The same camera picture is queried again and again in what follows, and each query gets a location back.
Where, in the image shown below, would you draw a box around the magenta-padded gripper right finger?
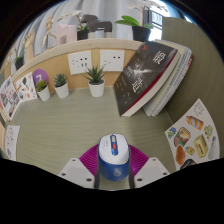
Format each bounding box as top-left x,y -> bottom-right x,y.
127,144 -> 171,190

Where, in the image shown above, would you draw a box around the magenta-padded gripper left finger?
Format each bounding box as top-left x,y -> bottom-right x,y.
57,144 -> 101,190

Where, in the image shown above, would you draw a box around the blue and white computer mouse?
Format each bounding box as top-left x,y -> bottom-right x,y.
97,133 -> 131,182

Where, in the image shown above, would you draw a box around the white food sticker sheet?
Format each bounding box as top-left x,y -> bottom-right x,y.
164,97 -> 221,171

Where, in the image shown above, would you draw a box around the small plant in white pot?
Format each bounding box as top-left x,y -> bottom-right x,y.
34,79 -> 52,102
83,64 -> 108,99
53,73 -> 70,100

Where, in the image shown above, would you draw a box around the white books stack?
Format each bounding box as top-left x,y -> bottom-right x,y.
142,39 -> 194,118

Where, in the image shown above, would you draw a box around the black cover book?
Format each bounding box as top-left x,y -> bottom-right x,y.
113,40 -> 179,118

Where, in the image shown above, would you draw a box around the white sticker sheet with drawings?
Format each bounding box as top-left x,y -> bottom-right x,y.
14,72 -> 38,103

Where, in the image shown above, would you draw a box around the red-spined picture-cover book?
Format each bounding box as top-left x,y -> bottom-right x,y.
0,76 -> 22,123

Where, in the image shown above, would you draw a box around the round purple number sign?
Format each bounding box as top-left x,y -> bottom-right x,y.
32,68 -> 50,87

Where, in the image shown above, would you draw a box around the white orchid in black pot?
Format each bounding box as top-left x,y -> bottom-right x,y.
11,46 -> 27,71
56,9 -> 90,41
114,0 -> 168,43

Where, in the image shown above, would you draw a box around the wooden hand model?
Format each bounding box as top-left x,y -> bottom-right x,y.
21,31 -> 36,61

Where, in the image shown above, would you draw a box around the pink horse figurine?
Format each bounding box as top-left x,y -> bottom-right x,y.
54,23 -> 78,47

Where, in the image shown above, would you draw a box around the black horse figurine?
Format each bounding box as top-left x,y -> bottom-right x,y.
81,13 -> 113,38

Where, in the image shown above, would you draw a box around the dark-framed window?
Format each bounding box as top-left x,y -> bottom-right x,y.
143,6 -> 164,31

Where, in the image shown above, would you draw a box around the grey curtain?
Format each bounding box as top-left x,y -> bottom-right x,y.
19,0 -> 148,58

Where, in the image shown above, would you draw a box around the white wall socket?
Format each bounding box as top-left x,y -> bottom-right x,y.
99,49 -> 126,73
67,50 -> 93,76

